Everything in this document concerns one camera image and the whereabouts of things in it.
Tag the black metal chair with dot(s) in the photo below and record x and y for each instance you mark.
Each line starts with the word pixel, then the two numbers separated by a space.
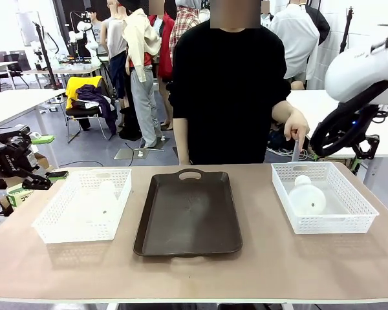
pixel 84 113

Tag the white translucent conical flask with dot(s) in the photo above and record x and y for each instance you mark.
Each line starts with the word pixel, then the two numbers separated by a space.
pixel 307 198
pixel 105 197

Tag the black tripod stand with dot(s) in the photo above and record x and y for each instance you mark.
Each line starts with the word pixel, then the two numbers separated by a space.
pixel 47 58

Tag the white perforated plastic basket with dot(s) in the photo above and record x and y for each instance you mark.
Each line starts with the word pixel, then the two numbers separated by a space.
pixel 68 223
pixel 339 223

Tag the dark brown plastic tray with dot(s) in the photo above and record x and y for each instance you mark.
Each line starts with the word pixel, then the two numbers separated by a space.
pixel 187 213

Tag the person in black shirt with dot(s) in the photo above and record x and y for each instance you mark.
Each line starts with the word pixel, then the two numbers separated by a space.
pixel 229 97

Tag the mannequin in red jacket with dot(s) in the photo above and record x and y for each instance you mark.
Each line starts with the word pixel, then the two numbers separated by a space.
pixel 166 42

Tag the mannequin in white shirt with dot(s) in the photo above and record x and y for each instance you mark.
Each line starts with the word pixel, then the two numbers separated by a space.
pixel 294 35

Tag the person's left hand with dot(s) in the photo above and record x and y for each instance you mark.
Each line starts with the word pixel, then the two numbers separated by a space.
pixel 297 124

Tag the yellow garment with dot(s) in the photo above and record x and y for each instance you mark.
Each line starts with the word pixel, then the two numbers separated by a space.
pixel 76 88

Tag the white table with grey edge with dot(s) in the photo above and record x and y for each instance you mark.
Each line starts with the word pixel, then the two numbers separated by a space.
pixel 310 103

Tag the black office chair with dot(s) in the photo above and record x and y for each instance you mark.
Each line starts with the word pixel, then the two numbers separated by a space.
pixel 11 66

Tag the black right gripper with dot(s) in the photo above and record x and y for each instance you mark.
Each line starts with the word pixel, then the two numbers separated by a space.
pixel 363 116

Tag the mannequin in plaid shirt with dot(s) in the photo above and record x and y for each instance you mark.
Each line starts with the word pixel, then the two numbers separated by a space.
pixel 184 29

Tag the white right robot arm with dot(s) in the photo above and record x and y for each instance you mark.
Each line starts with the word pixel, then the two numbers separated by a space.
pixel 359 74

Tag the person's left forearm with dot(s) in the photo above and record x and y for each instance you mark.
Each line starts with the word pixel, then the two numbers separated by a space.
pixel 283 111

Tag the black hanging garment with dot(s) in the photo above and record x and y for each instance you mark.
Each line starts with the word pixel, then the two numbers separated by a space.
pixel 321 22

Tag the purple garment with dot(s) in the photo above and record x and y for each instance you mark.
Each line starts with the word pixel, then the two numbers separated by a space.
pixel 97 97

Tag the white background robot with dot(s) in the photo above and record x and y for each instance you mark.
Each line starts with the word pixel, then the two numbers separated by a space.
pixel 81 30

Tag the mannequin in white tank top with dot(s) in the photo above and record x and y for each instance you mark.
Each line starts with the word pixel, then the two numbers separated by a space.
pixel 114 35

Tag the grey metal base plate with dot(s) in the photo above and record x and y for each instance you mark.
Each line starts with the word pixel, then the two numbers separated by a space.
pixel 129 154

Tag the thin black tripod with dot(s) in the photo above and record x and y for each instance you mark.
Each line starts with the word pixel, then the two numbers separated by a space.
pixel 346 32

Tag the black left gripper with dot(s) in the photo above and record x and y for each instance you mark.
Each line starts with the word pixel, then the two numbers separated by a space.
pixel 11 161

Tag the mannequin cream shirt grey trousers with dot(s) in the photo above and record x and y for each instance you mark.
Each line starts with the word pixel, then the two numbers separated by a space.
pixel 142 48

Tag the brown cardboard box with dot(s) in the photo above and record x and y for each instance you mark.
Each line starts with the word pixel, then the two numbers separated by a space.
pixel 42 161

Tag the long white table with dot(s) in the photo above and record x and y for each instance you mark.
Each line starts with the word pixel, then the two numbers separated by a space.
pixel 16 103

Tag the grey stirring rod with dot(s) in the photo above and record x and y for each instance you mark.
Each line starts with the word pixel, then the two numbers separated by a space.
pixel 296 150

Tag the person's right forearm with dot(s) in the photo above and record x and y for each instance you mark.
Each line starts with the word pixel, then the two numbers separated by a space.
pixel 183 142

